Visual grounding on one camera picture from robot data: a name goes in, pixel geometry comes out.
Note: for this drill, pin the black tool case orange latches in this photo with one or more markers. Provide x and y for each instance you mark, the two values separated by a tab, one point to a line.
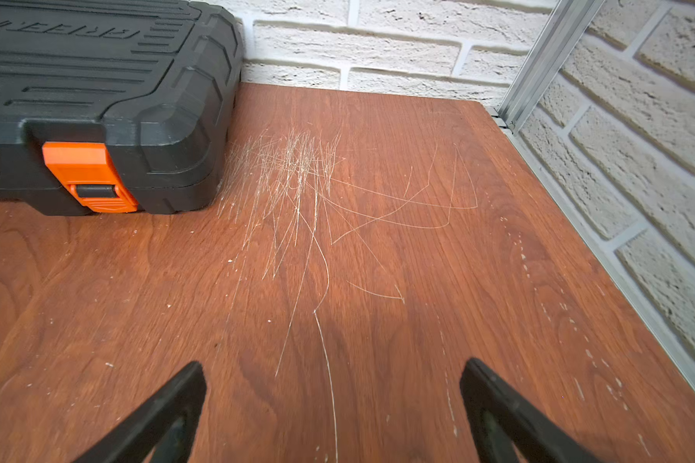
115	106

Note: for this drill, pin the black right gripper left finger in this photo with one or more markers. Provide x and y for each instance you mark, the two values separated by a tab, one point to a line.
161	429

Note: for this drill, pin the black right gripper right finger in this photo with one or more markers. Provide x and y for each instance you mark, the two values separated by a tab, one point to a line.
505	426

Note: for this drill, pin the aluminium corner post right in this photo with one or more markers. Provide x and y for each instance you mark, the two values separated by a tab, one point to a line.
566	25

